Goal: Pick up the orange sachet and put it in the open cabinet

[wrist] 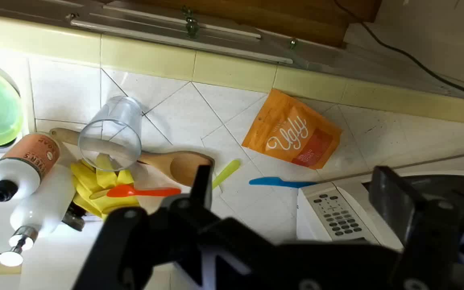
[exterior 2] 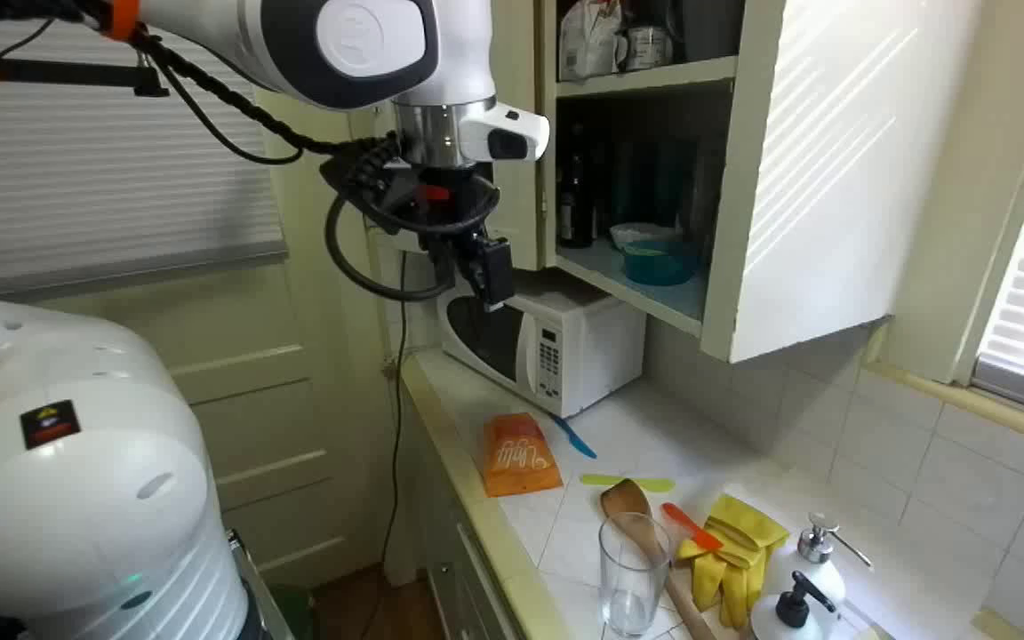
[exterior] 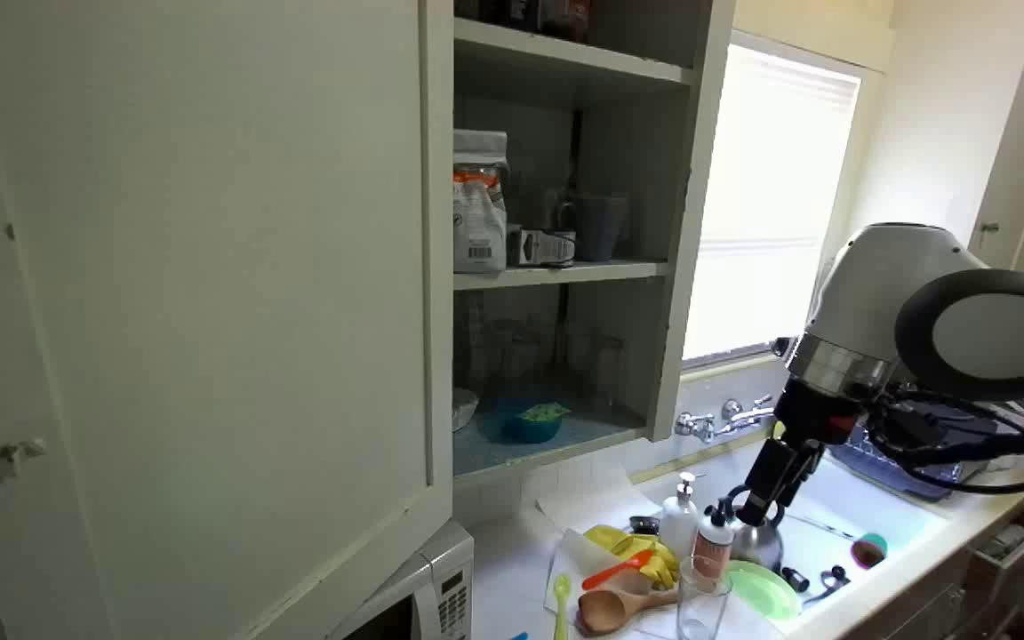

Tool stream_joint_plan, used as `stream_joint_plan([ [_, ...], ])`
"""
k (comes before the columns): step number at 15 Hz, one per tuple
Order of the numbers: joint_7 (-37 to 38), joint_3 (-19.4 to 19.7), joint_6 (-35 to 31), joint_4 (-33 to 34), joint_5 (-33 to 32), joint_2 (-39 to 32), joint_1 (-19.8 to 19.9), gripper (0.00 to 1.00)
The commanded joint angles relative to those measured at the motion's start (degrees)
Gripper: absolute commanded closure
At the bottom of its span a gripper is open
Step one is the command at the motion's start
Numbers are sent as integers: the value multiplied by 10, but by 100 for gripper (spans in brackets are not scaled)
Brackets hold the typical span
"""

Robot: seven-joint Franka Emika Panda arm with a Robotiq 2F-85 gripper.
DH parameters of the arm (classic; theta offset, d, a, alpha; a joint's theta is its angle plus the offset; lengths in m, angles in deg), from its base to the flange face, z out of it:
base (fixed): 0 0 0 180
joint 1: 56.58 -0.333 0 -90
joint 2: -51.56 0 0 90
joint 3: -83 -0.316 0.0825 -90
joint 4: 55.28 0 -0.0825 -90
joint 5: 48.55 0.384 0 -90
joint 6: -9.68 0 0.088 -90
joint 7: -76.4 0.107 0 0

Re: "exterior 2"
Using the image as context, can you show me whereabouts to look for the cream lower cabinet drawers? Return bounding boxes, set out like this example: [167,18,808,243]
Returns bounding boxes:
[397,396,528,640]

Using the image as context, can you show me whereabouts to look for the cream open wall cabinet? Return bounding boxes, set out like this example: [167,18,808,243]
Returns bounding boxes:
[533,0,776,368]

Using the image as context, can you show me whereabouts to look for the soap dispenser with black pump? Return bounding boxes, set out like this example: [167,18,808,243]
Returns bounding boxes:
[752,569,845,640]

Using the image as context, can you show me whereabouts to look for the cream cabinet door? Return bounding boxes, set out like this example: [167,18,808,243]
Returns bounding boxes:
[701,0,987,368]
[488,0,544,275]

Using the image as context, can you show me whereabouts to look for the white bowl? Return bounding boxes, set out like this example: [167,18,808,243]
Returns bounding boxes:
[608,219,683,253]

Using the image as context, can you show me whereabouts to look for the yellow sponge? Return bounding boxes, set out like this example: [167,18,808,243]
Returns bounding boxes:
[705,496,793,550]

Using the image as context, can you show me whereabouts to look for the dark bottle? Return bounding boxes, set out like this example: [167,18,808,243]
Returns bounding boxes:
[558,119,599,249]

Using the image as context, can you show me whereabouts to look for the white mug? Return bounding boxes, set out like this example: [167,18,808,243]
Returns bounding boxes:
[622,23,678,70]

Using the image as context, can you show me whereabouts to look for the orange sachet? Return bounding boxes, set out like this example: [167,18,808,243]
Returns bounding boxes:
[477,408,567,501]

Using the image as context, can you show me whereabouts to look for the blue plastic utensil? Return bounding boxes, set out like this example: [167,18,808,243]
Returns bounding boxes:
[548,411,602,461]

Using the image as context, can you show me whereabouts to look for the soap dispenser with silver pump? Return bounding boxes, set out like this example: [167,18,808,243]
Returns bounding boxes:
[793,512,877,609]

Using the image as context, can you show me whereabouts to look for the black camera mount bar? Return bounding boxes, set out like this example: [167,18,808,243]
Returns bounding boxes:
[0,50,171,100]

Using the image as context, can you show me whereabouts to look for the wooden spoon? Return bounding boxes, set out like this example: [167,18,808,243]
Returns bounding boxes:
[599,478,723,640]

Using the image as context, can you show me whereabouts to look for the yellow rubber gloves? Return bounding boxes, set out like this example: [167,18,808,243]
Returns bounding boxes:
[673,518,770,634]

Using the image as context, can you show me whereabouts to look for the black power cord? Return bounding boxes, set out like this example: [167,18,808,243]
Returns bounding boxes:
[373,253,417,573]

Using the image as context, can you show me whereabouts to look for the clear drinking glass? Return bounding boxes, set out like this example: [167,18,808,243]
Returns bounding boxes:
[594,518,673,640]

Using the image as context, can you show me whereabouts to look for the white microwave oven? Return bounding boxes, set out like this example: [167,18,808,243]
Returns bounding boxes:
[433,289,652,421]

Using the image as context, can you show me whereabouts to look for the dark container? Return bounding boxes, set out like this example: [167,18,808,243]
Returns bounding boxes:
[676,0,747,64]

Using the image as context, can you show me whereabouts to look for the teal bowl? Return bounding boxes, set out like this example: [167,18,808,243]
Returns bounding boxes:
[620,234,701,289]

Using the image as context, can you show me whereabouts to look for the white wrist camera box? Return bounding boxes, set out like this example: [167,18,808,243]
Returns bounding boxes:
[456,102,552,164]

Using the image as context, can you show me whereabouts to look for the yellow-green plastic utensil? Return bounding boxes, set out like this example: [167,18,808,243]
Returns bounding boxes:
[576,473,678,497]

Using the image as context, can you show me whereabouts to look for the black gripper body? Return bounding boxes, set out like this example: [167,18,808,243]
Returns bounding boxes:
[385,160,505,243]

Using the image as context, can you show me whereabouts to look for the cream panel door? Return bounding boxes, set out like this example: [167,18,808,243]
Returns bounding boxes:
[48,261,409,589]

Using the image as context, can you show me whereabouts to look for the orange handled tool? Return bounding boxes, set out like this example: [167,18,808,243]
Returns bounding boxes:
[659,501,730,558]

